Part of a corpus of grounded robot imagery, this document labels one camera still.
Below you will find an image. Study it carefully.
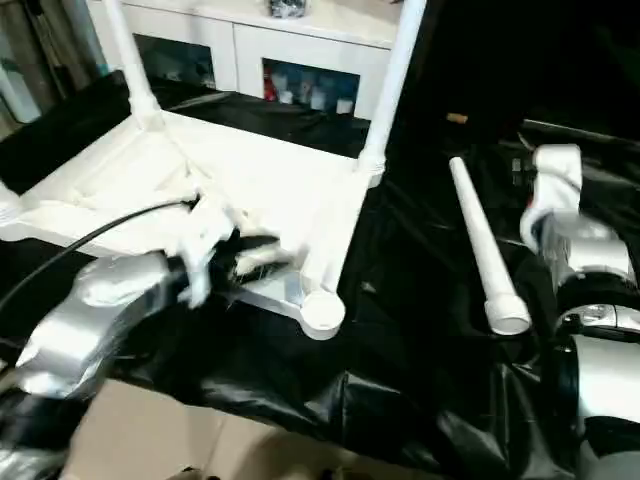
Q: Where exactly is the white plastic table top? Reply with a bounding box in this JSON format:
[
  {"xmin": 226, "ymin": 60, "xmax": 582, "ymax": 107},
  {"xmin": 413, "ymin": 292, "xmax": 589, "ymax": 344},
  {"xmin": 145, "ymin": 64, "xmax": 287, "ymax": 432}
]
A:
[{"xmin": 0, "ymin": 107, "xmax": 389, "ymax": 342}]

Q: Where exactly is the white plastic table leg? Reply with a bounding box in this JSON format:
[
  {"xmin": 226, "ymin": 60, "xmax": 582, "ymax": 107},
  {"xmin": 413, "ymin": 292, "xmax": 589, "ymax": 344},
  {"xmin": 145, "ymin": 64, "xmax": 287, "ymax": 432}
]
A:
[
  {"xmin": 0, "ymin": 179, "xmax": 22, "ymax": 227},
  {"xmin": 357, "ymin": 0, "xmax": 429, "ymax": 175},
  {"xmin": 448, "ymin": 156, "xmax": 531, "ymax": 335},
  {"xmin": 102, "ymin": 0, "xmax": 164, "ymax": 129}
]

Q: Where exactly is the dark metal bar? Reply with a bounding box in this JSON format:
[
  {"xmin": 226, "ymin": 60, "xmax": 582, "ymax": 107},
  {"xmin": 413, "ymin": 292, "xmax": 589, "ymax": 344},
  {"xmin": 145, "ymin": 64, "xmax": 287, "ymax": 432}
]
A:
[{"xmin": 519, "ymin": 119, "xmax": 640, "ymax": 151}]

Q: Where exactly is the black plastic mat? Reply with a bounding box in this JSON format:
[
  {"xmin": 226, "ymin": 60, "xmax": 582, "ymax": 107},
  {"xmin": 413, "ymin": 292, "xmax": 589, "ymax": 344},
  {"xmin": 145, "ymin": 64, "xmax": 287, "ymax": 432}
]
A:
[{"xmin": 0, "ymin": 69, "xmax": 640, "ymax": 480}]

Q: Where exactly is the black backdrop cloth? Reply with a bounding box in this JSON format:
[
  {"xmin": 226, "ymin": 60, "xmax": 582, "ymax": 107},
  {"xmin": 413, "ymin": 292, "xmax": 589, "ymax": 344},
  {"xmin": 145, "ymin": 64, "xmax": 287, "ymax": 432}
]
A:
[{"xmin": 394, "ymin": 0, "xmax": 640, "ymax": 129}]

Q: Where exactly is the white sideboard cabinet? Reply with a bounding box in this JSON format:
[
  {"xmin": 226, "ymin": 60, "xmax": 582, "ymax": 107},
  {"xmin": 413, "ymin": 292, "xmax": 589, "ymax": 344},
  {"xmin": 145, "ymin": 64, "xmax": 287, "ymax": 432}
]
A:
[{"xmin": 87, "ymin": 0, "xmax": 396, "ymax": 122}]

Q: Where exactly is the clear bag of dark parts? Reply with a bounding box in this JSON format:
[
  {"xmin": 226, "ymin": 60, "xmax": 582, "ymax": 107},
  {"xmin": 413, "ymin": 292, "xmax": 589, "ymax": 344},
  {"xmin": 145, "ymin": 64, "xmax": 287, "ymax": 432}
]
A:
[{"xmin": 268, "ymin": 0, "xmax": 310, "ymax": 20}]

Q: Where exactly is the grey tripod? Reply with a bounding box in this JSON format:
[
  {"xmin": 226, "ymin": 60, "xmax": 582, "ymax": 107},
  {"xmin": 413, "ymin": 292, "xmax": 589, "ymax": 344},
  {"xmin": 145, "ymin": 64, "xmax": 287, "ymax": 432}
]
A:
[{"xmin": 29, "ymin": 0, "xmax": 104, "ymax": 94}]

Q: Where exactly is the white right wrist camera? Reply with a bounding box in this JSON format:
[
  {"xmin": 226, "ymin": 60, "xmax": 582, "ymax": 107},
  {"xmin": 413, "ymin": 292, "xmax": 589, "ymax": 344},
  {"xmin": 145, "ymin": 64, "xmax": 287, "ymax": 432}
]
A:
[{"xmin": 519, "ymin": 143, "xmax": 585, "ymax": 252}]

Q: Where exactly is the glass door metal frame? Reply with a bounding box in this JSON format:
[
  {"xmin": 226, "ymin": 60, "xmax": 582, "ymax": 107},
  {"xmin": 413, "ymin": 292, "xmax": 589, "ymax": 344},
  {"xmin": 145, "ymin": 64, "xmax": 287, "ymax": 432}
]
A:
[{"xmin": 0, "ymin": 0, "xmax": 44, "ymax": 124}]

